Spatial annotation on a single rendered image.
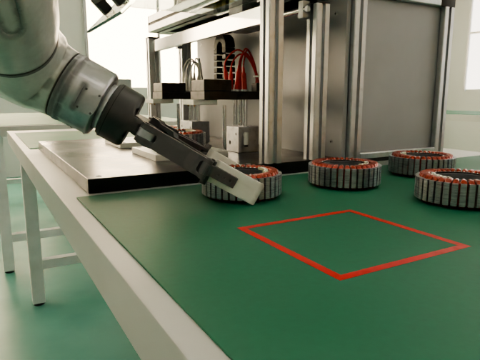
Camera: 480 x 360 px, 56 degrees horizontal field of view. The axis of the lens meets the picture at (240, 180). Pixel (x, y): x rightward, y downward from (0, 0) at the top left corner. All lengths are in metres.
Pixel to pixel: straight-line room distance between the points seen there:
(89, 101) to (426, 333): 0.44
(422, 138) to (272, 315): 0.81
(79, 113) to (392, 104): 0.63
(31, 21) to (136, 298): 0.26
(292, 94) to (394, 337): 0.78
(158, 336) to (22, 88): 0.37
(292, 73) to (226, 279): 0.71
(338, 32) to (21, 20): 0.60
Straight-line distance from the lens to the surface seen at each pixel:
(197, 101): 0.91
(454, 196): 0.61
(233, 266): 0.38
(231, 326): 0.29
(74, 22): 5.73
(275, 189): 0.60
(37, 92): 0.59
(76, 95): 0.58
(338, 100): 0.89
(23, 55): 0.50
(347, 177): 0.67
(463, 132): 8.16
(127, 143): 1.07
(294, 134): 1.00
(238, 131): 0.95
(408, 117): 1.02
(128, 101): 0.59
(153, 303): 0.32
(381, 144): 0.97
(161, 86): 1.14
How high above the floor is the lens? 0.89
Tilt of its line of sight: 10 degrees down
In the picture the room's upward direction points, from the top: straight up
